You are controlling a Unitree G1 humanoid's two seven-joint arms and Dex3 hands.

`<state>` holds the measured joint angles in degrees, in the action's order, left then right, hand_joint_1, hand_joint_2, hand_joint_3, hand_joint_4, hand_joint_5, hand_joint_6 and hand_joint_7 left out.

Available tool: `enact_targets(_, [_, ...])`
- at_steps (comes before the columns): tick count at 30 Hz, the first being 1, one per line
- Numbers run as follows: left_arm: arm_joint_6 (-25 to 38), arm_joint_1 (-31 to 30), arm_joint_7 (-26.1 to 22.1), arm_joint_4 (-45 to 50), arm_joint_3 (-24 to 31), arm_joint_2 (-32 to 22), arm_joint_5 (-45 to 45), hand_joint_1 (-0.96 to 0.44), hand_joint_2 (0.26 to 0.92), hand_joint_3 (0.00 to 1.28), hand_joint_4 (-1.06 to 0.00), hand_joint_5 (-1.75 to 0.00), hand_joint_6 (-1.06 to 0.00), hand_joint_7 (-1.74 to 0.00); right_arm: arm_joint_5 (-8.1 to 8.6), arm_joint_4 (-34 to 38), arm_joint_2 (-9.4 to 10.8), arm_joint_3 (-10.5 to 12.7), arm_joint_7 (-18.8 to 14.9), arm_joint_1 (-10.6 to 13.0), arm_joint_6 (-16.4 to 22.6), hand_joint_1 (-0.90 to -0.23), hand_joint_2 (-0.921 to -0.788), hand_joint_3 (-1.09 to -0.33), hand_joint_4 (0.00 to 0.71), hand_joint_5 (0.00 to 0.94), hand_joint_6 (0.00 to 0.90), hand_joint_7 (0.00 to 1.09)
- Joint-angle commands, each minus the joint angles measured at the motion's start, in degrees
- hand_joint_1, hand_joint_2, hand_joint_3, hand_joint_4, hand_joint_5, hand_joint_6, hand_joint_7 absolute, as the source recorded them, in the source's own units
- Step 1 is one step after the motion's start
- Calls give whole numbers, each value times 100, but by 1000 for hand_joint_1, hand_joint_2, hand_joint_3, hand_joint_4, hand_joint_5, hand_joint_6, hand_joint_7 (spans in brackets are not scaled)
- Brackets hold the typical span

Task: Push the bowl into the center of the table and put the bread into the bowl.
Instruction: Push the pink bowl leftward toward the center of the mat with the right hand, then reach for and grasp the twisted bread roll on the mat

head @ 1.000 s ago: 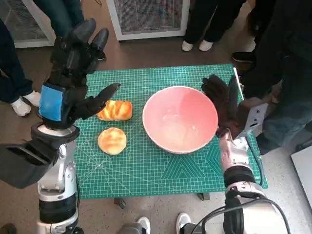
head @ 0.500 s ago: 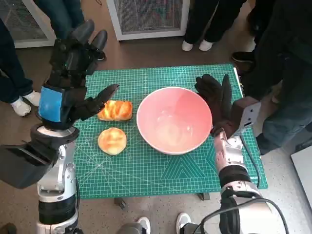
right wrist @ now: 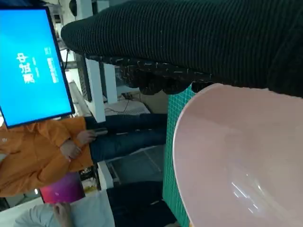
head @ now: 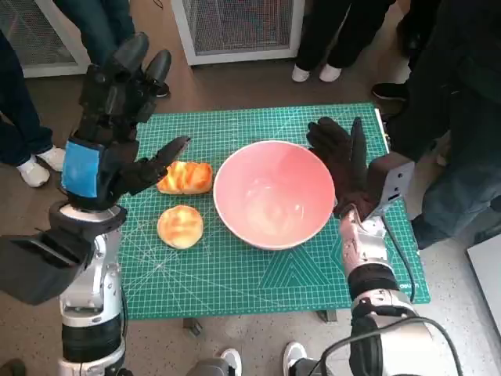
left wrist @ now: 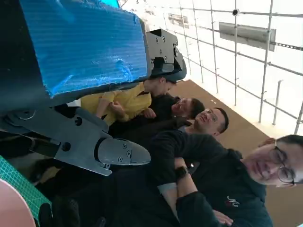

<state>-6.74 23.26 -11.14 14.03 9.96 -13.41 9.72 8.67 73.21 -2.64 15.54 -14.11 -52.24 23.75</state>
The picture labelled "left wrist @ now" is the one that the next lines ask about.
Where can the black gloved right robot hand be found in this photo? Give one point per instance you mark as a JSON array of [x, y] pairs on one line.
[[68, 215]]

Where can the grey ceiling light panel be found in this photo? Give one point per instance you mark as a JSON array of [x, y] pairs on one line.
[[246, 35]]

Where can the perforated metal rail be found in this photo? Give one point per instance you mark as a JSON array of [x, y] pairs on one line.
[[288, 46]]

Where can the small dome camera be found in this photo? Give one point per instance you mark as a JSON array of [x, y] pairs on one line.
[[235, 12]]

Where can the metal grid frame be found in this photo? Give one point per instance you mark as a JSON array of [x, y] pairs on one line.
[[235, 71]]

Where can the pink bowl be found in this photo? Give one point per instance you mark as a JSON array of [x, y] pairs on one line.
[[11, 205]]

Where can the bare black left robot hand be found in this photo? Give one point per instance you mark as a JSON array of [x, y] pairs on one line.
[[82, 47]]

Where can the green cutting mat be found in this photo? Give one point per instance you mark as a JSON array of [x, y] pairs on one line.
[[21, 182]]

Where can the white pipe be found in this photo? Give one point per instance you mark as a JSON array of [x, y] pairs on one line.
[[277, 101]]

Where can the person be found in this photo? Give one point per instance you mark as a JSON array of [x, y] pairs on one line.
[[213, 165], [132, 99], [210, 120], [187, 107]]

